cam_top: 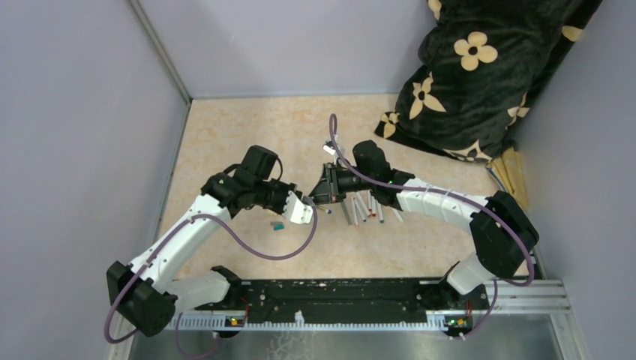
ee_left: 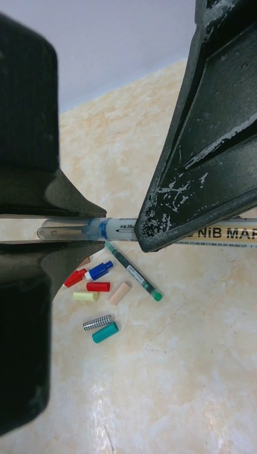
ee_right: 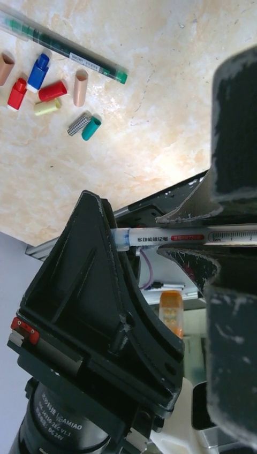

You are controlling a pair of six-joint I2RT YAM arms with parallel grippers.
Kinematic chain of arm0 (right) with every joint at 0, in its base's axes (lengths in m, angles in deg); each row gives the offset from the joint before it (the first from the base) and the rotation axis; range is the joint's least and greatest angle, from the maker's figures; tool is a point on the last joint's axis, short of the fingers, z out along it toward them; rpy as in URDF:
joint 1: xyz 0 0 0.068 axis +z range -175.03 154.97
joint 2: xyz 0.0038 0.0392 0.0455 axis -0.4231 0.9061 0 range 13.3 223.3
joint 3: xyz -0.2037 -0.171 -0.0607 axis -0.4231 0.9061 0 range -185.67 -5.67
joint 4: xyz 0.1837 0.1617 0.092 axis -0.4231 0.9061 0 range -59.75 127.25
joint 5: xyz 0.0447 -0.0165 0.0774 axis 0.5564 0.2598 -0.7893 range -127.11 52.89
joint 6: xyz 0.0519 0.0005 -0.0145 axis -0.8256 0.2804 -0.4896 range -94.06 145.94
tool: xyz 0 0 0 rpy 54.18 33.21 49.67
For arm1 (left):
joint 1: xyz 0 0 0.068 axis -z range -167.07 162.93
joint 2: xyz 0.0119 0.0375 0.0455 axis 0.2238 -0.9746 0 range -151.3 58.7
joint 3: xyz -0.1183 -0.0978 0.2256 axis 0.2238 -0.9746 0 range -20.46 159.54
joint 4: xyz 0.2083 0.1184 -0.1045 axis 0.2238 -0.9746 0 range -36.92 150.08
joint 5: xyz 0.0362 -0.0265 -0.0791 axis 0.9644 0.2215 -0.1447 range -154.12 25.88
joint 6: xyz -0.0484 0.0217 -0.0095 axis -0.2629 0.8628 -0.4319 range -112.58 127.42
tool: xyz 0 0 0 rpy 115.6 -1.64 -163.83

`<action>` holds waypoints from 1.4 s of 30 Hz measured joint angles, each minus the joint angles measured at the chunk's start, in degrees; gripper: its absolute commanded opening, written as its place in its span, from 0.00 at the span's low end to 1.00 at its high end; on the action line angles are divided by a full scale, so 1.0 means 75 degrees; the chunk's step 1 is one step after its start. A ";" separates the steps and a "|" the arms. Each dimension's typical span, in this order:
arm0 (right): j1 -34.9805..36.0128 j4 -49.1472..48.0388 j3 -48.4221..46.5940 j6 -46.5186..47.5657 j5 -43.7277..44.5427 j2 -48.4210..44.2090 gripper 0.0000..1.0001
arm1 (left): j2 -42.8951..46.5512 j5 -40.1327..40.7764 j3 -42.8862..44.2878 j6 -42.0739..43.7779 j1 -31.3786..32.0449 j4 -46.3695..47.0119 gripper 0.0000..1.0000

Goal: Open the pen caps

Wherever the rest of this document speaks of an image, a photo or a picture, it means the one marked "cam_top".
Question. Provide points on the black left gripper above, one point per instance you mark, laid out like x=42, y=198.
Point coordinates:
x=280, y=197

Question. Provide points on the black floral blanket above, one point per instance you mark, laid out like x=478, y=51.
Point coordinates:
x=483, y=66

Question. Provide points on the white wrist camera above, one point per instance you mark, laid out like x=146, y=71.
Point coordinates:
x=333, y=148
x=296, y=211

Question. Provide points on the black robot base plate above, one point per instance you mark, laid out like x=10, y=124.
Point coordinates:
x=371, y=301

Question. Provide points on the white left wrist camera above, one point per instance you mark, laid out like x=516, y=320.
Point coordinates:
x=296, y=211

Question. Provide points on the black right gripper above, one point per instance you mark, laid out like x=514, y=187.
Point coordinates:
x=328, y=188

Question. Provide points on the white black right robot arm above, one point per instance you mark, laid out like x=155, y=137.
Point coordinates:
x=502, y=234

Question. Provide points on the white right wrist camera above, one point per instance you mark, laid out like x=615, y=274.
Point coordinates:
x=333, y=148

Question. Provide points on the clear blue long-nib marker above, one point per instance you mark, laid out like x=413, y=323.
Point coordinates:
x=323, y=209

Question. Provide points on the red white marker pen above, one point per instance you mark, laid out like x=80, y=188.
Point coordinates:
x=355, y=211

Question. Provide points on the yellow cloth bag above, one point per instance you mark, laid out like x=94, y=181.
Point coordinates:
x=507, y=173

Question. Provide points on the aluminium frame rail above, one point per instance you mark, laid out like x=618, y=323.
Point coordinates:
x=541, y=297

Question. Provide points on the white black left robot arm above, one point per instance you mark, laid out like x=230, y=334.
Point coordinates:
x=145, y=291

